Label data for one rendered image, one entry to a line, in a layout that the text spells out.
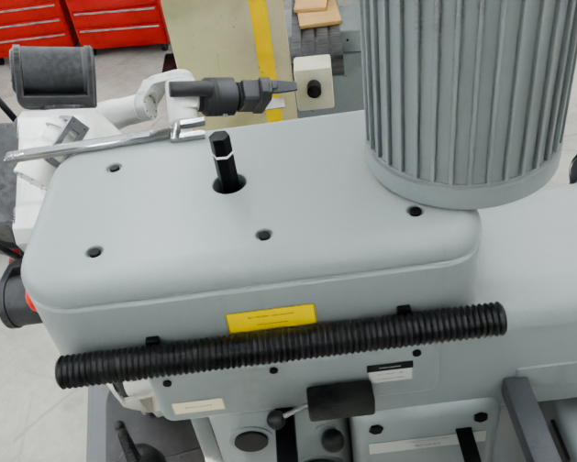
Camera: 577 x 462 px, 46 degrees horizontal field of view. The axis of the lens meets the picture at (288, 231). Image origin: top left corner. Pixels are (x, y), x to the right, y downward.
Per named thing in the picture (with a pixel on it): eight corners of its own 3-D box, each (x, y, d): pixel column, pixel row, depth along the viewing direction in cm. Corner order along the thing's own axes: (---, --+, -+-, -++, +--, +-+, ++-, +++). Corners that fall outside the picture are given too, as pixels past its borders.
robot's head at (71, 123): (19, 152, 113) (38, 154, 108) (47, 110, 115) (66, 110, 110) (50, 172, 117) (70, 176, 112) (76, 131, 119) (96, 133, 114)
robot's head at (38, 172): (27, 183, 118) (6, 165, 109) (57, 135, 120) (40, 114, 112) (59, 200, 117) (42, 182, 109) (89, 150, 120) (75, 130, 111)
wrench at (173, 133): (3, 170, 81) (0, 164, 80) (10, 151, 84) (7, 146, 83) (205, 138, 81) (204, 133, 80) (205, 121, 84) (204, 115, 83)
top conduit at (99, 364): (62, 397, 69) (50, 376, 67) (70, 364, 72) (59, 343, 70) (505, 343, 67) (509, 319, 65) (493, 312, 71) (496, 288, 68)
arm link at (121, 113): (151, 135, 159) (81, 151, 164) (147, 93, 160) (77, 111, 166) (127, 123, 149) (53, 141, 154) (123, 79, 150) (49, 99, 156)
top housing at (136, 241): (56, 395, 74) (-2, 295, 64) (94, 238, 94) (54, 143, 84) (482, 343, 73) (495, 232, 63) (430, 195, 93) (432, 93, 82)
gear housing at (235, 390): (162, 429, 81) (141, 379, 75) (176, 285, 100) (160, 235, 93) (441, 396, 80) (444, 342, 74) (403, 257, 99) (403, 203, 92)
